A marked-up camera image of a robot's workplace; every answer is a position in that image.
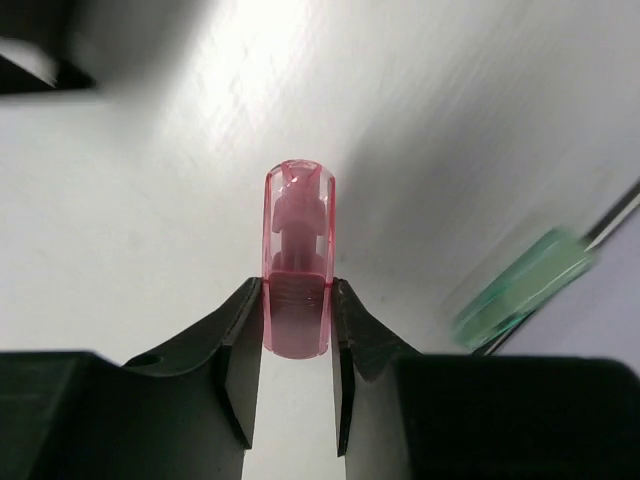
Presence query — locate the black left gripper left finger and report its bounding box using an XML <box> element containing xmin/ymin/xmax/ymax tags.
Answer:
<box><xmin>1</xmin><ymin>278</ymin><xmax>263</xmax><ymax>479</ymax></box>

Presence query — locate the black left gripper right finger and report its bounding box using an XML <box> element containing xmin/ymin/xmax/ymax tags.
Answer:
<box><xmin>331</xmin><ymin>279</ymin><xmax>639</xmax><ymax>479</ymax></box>

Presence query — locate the green translucent eraser case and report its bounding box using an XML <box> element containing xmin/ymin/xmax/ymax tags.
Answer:
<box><xmin>452</xmin><ymin>228</ymin><xmax>595</xmax><ymax>350</ymax></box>

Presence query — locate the pink translucent eraser case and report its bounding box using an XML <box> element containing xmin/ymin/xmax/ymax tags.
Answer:
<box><xmin>262</xmin><ymin>159</ymin><xmax>336</xmax><ymax>360</ymax></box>

